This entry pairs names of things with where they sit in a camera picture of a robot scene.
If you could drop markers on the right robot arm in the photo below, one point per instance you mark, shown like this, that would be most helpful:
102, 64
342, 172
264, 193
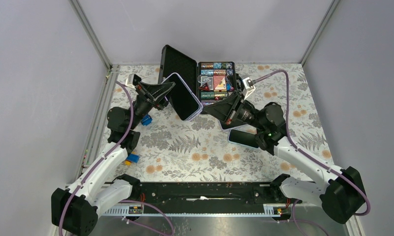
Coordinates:
338, 192

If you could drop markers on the phone in light blue case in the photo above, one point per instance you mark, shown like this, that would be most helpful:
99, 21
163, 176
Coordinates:
242, 138

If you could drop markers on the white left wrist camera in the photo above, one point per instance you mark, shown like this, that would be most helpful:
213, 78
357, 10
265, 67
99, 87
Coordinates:
132, 81

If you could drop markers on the black poker chip case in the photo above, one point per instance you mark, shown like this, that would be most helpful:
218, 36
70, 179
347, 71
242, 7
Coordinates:
199, 75

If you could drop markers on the blue toy car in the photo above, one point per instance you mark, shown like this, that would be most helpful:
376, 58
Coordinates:
146, 120

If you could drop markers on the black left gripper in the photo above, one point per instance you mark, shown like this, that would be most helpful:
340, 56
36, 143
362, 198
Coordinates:
156, 91

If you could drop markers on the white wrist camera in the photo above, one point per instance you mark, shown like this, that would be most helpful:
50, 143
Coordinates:
132, 81
248, 87

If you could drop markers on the red playing card box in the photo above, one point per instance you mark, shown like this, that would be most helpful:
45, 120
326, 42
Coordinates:
219, 82

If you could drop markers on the floral table mat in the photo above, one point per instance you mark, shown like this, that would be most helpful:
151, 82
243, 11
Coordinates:
173, 150

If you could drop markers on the phone in white case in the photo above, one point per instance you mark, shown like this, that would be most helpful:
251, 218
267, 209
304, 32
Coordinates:
225, 126

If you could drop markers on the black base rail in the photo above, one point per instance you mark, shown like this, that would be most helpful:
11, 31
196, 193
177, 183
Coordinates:
200, 198

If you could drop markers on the colourful toy brick stack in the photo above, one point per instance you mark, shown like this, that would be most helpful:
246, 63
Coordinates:
131, 159

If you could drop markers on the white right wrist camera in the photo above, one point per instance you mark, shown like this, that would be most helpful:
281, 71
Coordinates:
248, 87

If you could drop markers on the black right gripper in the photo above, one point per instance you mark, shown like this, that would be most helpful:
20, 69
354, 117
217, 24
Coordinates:
226, 110

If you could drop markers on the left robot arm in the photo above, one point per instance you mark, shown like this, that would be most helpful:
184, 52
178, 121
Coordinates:
77, 208

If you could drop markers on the phone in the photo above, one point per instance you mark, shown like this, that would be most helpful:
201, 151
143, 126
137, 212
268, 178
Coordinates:
242, 138
182, 98
225, 126

